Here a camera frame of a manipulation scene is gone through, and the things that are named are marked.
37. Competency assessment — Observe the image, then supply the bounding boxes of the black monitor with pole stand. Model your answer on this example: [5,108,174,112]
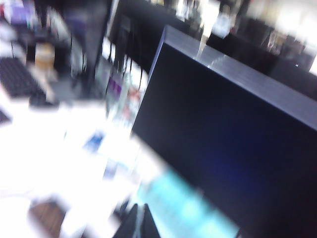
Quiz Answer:
[59,0,112,100]

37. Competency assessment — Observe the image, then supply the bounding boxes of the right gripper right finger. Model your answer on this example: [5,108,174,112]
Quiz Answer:
[142,203,161,238]

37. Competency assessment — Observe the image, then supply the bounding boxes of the teal book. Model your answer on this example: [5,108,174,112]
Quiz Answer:
[137,172,241,238]

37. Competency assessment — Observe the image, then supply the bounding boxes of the glass cup yellow sleeve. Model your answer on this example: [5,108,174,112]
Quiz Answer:
[34,43,55,70]

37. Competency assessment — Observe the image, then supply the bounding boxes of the black computer mouse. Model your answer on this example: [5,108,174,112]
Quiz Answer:
[29,95,60,109]

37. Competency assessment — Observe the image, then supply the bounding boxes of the black AOC monitor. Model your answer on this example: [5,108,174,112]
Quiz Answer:
[130,24,317,238]

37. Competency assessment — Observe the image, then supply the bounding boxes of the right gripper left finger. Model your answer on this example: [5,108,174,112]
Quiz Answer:
[112,203,139,238]

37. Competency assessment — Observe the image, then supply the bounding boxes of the black keyboard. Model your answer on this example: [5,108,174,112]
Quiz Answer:
[0,57,48,99]

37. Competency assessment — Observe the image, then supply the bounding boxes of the black office monitor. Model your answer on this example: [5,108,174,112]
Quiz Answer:
[108,0,179,67]

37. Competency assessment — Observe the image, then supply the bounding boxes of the black power strip wood top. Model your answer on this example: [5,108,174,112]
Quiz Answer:
[27,197,69,235]

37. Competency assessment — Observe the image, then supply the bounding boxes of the purple name plate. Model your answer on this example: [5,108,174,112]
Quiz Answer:
[107,75,124,97]

